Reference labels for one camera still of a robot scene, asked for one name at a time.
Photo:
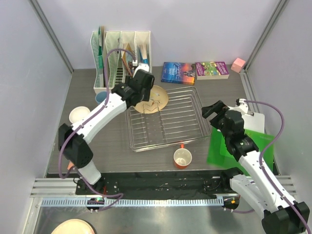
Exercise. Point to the orange illustrated book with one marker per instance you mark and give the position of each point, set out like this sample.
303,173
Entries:
127,59

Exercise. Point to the white clipboard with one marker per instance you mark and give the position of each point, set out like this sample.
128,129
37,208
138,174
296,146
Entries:
254,121

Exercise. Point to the orange white bowl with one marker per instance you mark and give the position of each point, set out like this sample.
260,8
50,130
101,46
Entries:
78,114

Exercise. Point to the perforated cable duct rail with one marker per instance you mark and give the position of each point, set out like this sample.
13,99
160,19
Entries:
95,201

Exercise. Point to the green plastic folder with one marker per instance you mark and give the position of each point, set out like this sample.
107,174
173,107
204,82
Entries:
219,156

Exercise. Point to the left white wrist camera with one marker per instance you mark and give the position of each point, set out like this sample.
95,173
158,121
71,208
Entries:
140,66

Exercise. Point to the blue plastic cup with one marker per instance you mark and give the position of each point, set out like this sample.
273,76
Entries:
100,97

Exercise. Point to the white mesh file organizer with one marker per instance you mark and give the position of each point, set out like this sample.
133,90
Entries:
114,73

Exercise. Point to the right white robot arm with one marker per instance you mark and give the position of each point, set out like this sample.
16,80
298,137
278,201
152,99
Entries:
280,213

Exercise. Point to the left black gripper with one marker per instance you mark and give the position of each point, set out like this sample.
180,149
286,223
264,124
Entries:
147,92

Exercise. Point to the orange ceramic mug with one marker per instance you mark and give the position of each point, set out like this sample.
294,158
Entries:
182,157

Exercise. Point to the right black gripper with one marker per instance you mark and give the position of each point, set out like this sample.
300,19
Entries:
219,106

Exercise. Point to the beige bird pattern plate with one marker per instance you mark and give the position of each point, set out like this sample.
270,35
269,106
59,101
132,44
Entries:
158,100

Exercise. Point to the pink round object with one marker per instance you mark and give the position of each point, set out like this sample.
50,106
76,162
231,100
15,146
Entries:
74,226

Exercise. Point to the blue white book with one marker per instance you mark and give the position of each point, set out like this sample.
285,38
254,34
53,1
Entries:
143,55

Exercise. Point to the metal wire dish rack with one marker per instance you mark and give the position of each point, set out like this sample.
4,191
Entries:
179,122

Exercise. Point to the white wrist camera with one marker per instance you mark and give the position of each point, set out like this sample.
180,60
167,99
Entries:
241,106
140,66

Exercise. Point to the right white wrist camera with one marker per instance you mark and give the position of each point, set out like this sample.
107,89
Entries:
241,106

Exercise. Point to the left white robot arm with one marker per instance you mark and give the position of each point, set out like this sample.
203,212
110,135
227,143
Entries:
73,140

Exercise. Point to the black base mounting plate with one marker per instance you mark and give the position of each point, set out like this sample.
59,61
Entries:
167,184

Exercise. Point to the purple green paperback book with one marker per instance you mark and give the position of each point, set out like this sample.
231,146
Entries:
211,70

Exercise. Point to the pink cube block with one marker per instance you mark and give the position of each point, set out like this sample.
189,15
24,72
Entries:
238,65

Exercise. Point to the dark blue paperback book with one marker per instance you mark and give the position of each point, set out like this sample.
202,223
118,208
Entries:
179,73

